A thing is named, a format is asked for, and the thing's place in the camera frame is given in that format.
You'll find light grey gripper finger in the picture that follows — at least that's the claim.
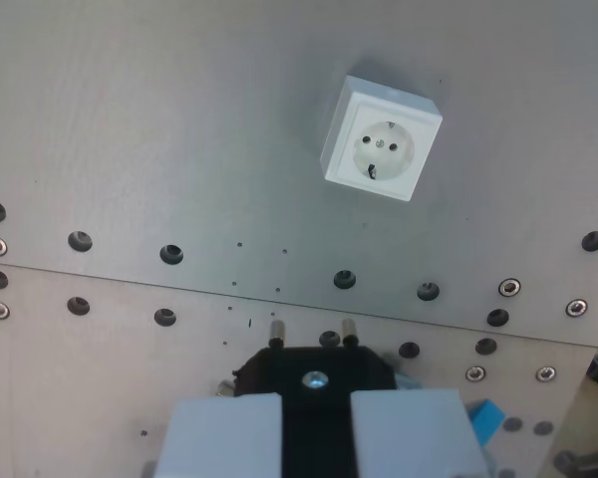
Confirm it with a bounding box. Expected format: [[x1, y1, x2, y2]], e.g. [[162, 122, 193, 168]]
[[350, 388, 490, 478], [153, 392, 284, 478]]

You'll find white wall socket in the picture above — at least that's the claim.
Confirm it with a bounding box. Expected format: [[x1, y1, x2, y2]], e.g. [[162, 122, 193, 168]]
[[319, 74, 444, 203]]

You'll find light blue plastic piece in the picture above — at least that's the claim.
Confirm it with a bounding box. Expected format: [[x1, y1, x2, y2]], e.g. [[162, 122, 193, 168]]
[[392, 369, 423, 392]]

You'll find blue plastic block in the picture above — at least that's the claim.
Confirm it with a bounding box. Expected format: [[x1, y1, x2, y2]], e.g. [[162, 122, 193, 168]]
[[465, 397, 507, 447]]

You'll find black power plug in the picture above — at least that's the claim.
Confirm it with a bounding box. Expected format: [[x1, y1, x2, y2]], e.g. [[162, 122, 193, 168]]
[[217, 319, 399, 478]]

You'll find dark metal bracket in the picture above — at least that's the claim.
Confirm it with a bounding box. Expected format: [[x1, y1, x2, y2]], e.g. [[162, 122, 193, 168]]
[[552, 449, 598, 478]]

